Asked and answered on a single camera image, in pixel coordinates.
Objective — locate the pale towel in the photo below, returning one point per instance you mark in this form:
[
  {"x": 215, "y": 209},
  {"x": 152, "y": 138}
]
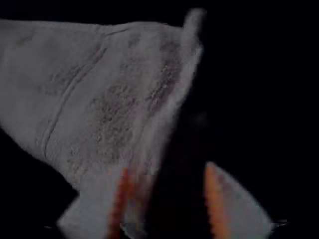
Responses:
[{"x": 87, "y": 99}]

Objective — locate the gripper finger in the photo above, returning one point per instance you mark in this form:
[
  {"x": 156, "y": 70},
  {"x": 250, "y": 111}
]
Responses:
[
  {"x": 231, "y": 206},
  {"x": 99, "y": 219}
]

